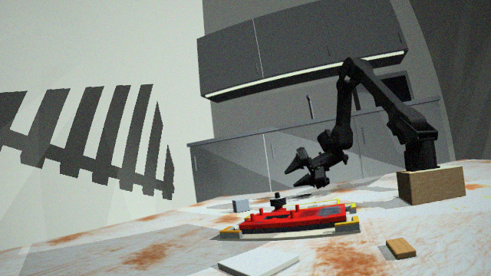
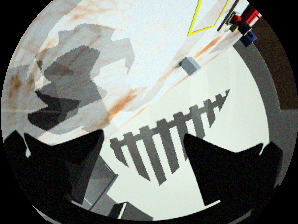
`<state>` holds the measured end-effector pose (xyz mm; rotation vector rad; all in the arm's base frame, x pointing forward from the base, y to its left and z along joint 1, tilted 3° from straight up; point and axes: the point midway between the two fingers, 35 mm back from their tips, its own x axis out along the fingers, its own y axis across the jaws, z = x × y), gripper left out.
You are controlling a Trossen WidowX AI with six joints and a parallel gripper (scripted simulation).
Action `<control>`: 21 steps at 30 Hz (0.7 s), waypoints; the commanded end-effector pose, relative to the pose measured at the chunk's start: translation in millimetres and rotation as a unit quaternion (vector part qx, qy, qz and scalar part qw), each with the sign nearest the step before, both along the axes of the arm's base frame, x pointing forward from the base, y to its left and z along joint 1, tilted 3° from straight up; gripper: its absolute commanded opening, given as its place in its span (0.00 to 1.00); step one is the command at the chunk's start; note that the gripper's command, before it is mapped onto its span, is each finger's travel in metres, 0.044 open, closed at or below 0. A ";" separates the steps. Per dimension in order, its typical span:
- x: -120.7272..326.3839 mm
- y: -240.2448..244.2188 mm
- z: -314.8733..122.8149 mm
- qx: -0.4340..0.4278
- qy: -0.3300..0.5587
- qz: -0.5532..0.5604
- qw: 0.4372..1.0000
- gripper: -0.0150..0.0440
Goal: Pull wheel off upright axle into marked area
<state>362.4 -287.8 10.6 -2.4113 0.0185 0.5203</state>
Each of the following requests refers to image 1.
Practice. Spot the black rubber tyre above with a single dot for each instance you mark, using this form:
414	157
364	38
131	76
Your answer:
279	201

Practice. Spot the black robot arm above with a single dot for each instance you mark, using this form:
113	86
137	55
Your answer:
405	122

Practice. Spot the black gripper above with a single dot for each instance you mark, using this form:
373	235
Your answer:
302	159

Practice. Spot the white flat square slab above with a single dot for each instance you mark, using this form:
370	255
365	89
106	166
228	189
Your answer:
258	262

